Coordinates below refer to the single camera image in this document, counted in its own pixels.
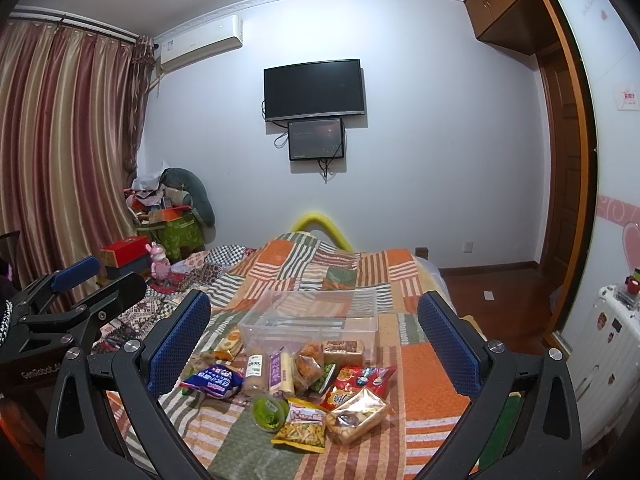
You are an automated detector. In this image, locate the red noodle snack bag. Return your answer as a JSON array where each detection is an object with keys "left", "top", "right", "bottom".
[{"left": 320, "top": 365, "right": 397, "bottom": 411}]

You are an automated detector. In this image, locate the blue white snack bag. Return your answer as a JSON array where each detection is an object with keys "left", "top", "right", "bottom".
[{"left": 180, "top": 364, "right": 244, "bottom": 400}]

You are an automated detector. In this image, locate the beige green snack packet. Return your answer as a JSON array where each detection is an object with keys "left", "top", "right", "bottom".
[{"left": 214, "top": 326, "right": 243, "bottom": 362}]

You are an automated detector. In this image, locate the orange floss pastry bag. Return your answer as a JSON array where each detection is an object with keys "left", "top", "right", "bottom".
[{"left": 294, "top": 340, "right": 324, "bottom": 393}]

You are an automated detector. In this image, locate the green round jelly cup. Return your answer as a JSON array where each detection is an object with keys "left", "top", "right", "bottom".
[{"left": 252, "top": 394, "right": 288, "bottom": 434}]

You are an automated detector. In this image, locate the yellow chips snack bag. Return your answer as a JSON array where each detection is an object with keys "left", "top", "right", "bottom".
[{"left": 271, "top": 398, "right": 326, "bottom": 454}]

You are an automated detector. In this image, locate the red gift box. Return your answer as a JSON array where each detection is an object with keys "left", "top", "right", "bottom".
[{"left": 100, "top": 235, "right": 149, "bottom": 268}]

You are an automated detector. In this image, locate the pink plush toy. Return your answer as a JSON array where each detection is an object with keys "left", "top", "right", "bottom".
[{"left": 145, "top": 242, "right": 171, "bottom": 281}]

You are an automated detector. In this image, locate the white suitcase with stickers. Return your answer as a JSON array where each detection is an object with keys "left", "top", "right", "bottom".
[{"left": 567, "top": 285, "right": 639, "bottom": 450}]

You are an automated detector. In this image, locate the pile of clothes clutter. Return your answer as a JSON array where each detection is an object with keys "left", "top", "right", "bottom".
[{"left": 124, "top": 167, "right": 194, "bottom": 226}]

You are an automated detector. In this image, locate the green fabric storage box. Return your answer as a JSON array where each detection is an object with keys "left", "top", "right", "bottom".
[{"left": 136, "top": 212, "right": 205, "bottom": 263}]

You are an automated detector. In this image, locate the clear tray of pastries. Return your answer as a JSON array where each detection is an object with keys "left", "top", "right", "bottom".
[{"left": 326, "top": 388, "right": 394, "bottom": 445}]

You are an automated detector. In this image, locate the grey green pillow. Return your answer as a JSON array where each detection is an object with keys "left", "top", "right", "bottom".
[{"left": 160, "top": 167, "right": 215, "bottom": 228}]

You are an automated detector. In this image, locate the patchwork orange bed blanket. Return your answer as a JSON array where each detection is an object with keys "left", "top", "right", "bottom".
[{"left": 93, "top": 232, "right": 470, "bottom": 479}]

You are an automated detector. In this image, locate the brown cracker sleeve pack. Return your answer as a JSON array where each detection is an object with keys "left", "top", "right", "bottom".
[{"left": 243, "top": 352, "right": 268, "bottom": 396}]

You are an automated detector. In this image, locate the striped red gold curtain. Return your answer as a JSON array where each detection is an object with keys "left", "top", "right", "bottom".
[{"left": 1, "top": 20, "right": 155, "bottom": 285}]

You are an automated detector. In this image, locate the clear plastic storage bin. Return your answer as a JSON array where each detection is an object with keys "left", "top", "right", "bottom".
[{"left": 238, "top": 288, "right": 378, "bottom": 363}]

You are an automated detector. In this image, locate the purple wrapped cheese stick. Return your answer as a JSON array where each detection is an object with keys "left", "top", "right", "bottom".
[{"left": 269, "top": 350, "right": 295, "bottom": 398}]

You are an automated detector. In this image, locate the yellow curved footboard pad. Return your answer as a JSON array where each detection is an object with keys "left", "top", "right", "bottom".
[{"left": 291, "top": 211, "right": 352, "bottom": 252}]

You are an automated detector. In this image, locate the white air conditioner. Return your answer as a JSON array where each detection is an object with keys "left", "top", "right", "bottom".
[{"left": 157, "top": 15, "right": 243, "bottom": 74}]

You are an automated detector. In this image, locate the large black wall television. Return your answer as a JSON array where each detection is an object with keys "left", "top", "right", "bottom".
[{"left": 264, "top": 58, "right": 366, "bottom": 122}]

